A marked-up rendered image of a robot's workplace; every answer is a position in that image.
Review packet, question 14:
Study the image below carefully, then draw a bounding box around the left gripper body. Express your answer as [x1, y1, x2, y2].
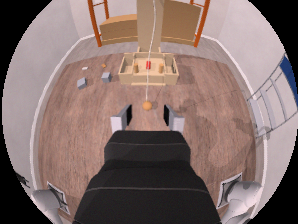
[15, 171, 27, 185]

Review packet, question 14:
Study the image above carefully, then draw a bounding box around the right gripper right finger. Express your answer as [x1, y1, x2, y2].
[164, 105, 185, 133]

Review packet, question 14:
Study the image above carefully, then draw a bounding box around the brown ball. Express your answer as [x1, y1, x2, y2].
[142, 101, 153, 111]

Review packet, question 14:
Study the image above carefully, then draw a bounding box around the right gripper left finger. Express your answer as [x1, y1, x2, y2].
[110, 104, 132, 133]

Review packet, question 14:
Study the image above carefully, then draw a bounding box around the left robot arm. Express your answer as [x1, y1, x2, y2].
[31, 184, 68, 224]

